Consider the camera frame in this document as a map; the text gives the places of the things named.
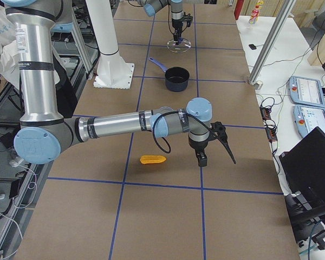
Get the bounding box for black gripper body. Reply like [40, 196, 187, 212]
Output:
[188, 137, 208, 156]
[171, 19, 183, 33]

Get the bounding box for glass pot lid blue knob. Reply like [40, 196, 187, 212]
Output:
[167, 38, 191, 53]

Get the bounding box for yellow corn cob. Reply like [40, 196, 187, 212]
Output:
[140, 155, 167, 165]

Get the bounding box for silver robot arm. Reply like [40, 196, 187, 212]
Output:
[137, 0, 184, 46]
[4, 1, 217, 167]

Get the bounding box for dark blue saucepan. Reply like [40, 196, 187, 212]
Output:
[148, 57, 190, 92]

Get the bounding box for small black device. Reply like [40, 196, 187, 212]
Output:
[249, 44, 257, 50]

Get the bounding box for black power strip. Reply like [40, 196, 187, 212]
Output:
[259, 106, 278, 143]

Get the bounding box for red yellow drink bottle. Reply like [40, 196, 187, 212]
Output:
[249, 1, 264, 24]

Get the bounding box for small metal cup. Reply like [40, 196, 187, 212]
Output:
[254, 80, 263, 90]

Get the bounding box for black laptop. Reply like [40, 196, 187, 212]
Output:
[278, 126, 325, 198]

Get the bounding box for near blue teach pendant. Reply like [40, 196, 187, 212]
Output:
[293, 105, 325, 138]

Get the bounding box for blue teach pendant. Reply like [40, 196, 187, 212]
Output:
[293, 105, 325, 138]
[287, 76, 325, 107]

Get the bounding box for far blue teach pendant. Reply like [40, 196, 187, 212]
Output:
[287, 76, 325, 107]

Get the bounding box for person in white shirt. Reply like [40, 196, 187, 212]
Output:
[0, 2, 79, 120]

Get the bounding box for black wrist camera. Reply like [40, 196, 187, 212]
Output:
[183, 12, 193, 28]
[210, 121, 228, 142]

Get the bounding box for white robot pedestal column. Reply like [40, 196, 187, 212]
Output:
[86, 0, 119, 56]

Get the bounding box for aluminium frame post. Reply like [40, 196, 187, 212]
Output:
[248, 0, 296, 85]

